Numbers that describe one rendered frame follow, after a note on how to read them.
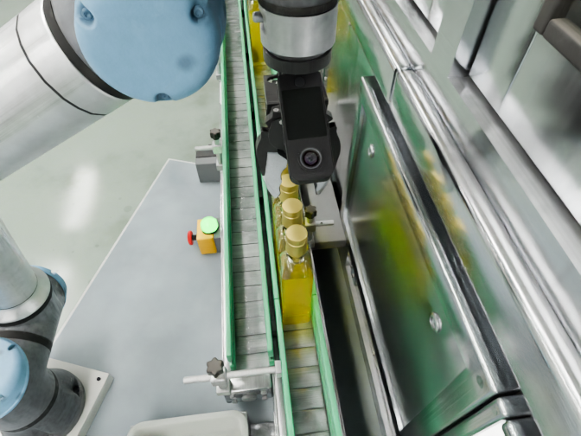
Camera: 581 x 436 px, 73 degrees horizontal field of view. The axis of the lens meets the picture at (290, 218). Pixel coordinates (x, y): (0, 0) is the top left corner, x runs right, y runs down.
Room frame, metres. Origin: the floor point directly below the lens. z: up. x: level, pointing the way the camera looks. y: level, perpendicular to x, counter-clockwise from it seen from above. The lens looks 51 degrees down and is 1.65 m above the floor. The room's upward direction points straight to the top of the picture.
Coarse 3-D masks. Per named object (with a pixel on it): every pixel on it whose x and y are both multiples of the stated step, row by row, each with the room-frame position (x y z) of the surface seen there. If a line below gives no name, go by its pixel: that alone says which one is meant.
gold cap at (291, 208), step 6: (294, 198) 0.44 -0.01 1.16; (282, 204) 0.43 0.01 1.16; (288, 204) 0.43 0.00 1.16; (294, 204) 0.43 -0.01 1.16; (300, 204) 0.43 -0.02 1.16; (282, 210) 0.42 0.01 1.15; (288, 210) 0.41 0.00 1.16; (294, 210) 0.41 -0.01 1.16; (300, 210) 0.41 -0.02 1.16; (288, 216) 0.41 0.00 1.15; (294, 216) 0.41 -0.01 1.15; (300, 216) 0.41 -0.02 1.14; (282, 222) 0.42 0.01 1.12; (288, 222) 0.41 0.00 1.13; (294, 222) 0.41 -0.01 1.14; (300, 222) 0.41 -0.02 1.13
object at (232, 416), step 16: (192, 416) 0.17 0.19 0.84; (208, 416) 0.17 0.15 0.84; (224, 416) 0.17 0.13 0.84; (240, 416) 0.17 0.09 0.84; (144, 432) 0.15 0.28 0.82; (160, 432) 0.15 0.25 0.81; (176, 432) 0.16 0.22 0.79; (192, 432) 0.16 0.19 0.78; (208, 432) 0.16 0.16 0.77; (224, 432) 0.16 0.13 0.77; (240, 432) 0.16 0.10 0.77
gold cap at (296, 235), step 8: (288, 232) 0.37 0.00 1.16; (296, 232) 0.37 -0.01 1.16; (304, 232) 0.37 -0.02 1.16; (288, 240) 0.36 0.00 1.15; (296, 240) 0.35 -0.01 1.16; (304, 240) 0.36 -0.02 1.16; (288, 248) 0.36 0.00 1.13; (296, 248) 0.35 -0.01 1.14; (304, 248) 0.36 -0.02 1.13; (296, 256) 0.35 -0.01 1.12
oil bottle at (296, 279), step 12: (288, 264) 0.35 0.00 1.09; (300, 264) 0.35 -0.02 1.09; (288, 276) 0.34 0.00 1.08; (300, 276) 0.34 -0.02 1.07; (312, 276) 0.34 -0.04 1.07; (288, 288) 0.34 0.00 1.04; (300, 288) 0.34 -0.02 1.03; (288, 300) 0.34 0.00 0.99; (300, 300) 0.34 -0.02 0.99; (288, 312) 0.34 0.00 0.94; (300, 312) 0.34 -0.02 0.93; (288, 324) 0.34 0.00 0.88
